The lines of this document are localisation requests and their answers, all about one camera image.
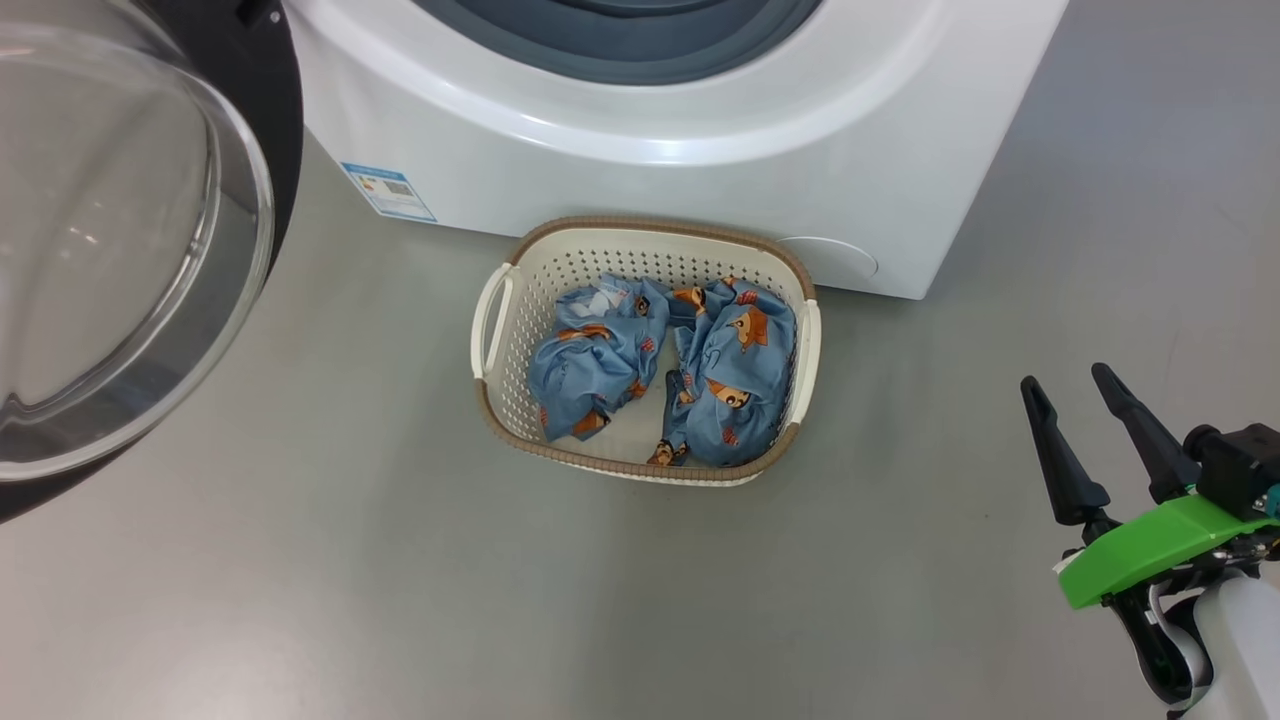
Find blue energy label sticker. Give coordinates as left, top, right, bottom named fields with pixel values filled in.
left=340, top=162, right=439, bottom=224

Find cream perforated laundry basket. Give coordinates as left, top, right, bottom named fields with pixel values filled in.
left=470, top=216, right=823, bottom=488

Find white front-load washing machine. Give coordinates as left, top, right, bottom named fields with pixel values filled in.
left=280, top=0, right=1071, bottom=301

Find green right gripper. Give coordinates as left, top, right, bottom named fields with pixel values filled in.
left=1020, top=363, right=1280, bottom=612

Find blue patterned garment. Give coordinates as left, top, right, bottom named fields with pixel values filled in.
left=646, top=277, right=799, bottom=469
left=527, top=277, right=672, bottom=444

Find round white filter cover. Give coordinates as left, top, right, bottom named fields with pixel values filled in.
left=778, top=236, right=880, bottom=287

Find round black glass washer door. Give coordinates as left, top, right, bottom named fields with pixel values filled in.
left=0, top=0, right=305, bottom=525

